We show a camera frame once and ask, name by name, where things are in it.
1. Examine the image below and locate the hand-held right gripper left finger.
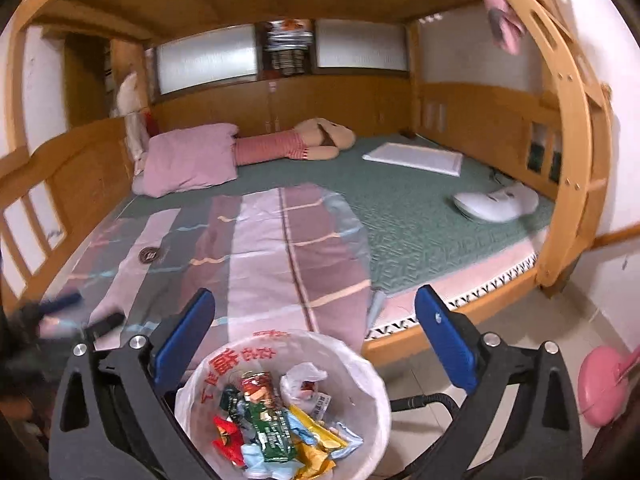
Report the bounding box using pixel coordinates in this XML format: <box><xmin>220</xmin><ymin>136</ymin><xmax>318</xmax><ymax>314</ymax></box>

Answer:
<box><xmin>48</xmin><ymin>287</ymin><xmax>217</xmax><ymax>480</ymax></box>

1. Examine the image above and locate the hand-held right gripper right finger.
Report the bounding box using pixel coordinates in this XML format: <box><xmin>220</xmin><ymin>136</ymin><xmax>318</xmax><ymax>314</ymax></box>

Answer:
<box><xmin>414</xmin><ymin>285</ymin><xmax>585</xmax><ymax>480</ymax></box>

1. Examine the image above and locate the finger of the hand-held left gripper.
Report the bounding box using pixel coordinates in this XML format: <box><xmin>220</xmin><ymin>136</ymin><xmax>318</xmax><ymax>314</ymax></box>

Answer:
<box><xmin>82</xmin><ymin>312</ymin><xmax>126</xmax><ymax>339</ymax></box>
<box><xmin>37</xmin><ymin>292</ymin><xmax>83</xmax><ymax>315</ymax></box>

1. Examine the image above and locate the white bin with plastic liner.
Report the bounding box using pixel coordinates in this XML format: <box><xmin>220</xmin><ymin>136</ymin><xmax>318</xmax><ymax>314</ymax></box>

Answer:
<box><xmin>174</xmin><ymin>330</ymin><xmax>392</xmax><ymax>480</ymax></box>

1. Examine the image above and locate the red snack wrapper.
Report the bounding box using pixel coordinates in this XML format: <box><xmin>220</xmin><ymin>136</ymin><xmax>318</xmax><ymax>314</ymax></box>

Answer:
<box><xmin>212</xmin><ymin>415</ymin><xmax>246</xmax><ymax>463</ymax></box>

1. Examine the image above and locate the blue face mask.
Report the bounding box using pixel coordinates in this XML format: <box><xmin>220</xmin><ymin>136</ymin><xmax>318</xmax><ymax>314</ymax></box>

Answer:
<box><xmin>240</xmin><ymin>440</ymin><xmax>281</xmax><ymax>471</ymax></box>

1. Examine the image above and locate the yellow snack packet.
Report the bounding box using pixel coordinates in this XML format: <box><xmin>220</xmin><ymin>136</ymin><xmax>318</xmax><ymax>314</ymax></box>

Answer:
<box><xmin>285</xmin><ymin>402</ymin><xmax>351</xmax><ymax>480</ymax></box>

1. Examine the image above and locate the green mattress pad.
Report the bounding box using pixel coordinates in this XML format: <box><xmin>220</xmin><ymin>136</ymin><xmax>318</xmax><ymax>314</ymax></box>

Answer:
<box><xmin>117</xmin><ymin>132</ymin><xmax>556</xmax><ymax>301</ymax></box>

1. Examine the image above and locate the pink checked bed sheet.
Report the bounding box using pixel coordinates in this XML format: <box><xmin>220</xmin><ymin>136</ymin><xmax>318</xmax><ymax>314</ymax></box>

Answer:
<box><xmin>55</xmin><ymin>185</ymin><xmax>386</xmax><ymax>346</ymax></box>

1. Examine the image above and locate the white handheld vacuum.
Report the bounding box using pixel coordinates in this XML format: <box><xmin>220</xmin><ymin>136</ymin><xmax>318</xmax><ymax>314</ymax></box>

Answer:
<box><xmin>452</xmin><ymin>182</ymin><xmax>541</xmax><ymax>224</ymax></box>

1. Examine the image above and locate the pink plastic stool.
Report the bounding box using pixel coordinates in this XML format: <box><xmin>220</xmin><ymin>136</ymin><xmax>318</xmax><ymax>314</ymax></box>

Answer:
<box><xmin>577</xmin><ymin>342</ymin><xmax>640</xmax><ymax>428</ymax></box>

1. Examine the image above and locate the pink pillow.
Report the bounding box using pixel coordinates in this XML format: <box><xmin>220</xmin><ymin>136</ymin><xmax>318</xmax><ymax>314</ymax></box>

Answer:
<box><xmin>132</xmin><ymin>123</ymin><xmax>240</xmax><ymax>198</ymax></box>

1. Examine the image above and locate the white flat board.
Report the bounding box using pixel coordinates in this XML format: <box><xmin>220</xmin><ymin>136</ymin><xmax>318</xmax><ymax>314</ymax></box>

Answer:
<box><xmin>362</xmin><ymin>141</ymin><xmax>464</xmax><ymax>177</ymax></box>

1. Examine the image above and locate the striped plush toy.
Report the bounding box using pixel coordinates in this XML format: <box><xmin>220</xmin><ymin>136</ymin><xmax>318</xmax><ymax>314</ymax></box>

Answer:
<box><xmin>234</xmin><ymin>117</ymin><xmax>357</xmax><ymax>166</ymax></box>

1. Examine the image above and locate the wooden bed ladder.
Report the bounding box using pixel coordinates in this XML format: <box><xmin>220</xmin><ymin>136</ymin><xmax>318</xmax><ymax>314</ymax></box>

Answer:
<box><xmin>482</xmin><ymin>0</ymin><xmax>616</xmax><ymax>288</ymax></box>

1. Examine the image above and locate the frosted glass window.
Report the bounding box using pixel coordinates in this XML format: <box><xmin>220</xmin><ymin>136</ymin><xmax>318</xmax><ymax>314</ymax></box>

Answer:
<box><xmin>156</xmin><ymin>25</ymin><xmax>258</xmax><ymax>95</ymax></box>
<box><xmin>316</xmin><ymin>19</ymin><xmax>407</xmax><ymax>70</ymax></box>

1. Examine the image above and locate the stack of books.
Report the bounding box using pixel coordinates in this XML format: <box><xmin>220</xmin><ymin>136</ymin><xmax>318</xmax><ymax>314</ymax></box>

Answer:
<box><xmin>262</xmin><ymin>19</ymin><xmax>315</xmax><ymax>77</ymax></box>

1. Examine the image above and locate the pink hanging cloth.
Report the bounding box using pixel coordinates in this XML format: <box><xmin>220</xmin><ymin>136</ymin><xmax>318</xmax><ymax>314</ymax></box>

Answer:
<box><xmin>479</xmin><ymin>0</ymin><xmax>526</xmax><ymax>56</ymax></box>

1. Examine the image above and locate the black cable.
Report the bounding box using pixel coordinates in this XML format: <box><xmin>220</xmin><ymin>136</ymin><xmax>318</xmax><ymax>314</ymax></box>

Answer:
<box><xmin>389</xmin><ymin>394</ymin><xmax>460</xmax><ymax>411</ymax></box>

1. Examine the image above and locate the wooden bunk bed frame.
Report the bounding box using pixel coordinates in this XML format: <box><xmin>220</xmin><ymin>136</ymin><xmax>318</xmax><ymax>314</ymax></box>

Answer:
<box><xmin>0</xmin><ymin>0</ymin><xmax>616</xmax><ymax>356</ymax></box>

